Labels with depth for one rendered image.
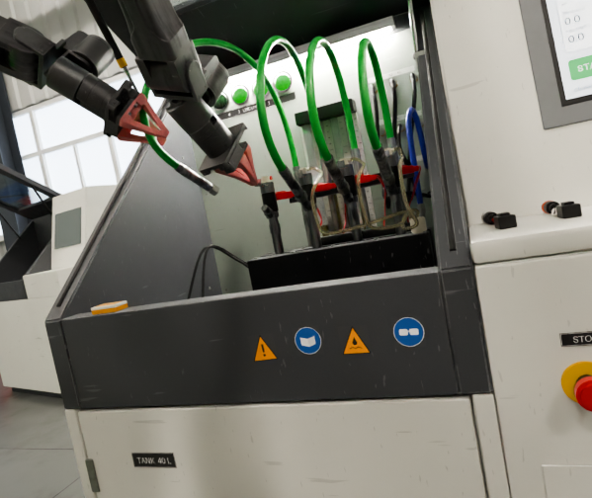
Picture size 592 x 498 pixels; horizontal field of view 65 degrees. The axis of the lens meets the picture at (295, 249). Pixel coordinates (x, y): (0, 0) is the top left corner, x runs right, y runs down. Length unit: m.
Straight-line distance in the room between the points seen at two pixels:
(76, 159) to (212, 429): 6.11
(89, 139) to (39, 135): 0.87
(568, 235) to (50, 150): 6.75
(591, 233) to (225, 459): 0.59
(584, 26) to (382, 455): 0.71
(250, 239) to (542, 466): 0.85
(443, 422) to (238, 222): 0.80
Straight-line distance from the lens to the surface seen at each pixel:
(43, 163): 7.13
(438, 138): 0.77
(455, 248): 0.61
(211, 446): 0.79
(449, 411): 0.65
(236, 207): 1.26
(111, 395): 0.86
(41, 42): 0.90
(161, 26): 0.70
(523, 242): 0.59
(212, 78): 0.82
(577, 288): 0.61
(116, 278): 0.99
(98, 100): 0.86
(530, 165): 0.83
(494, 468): 0.68
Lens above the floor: 1.05
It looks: 4 degrees down
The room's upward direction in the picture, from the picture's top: 11 degrees counter-clockwise
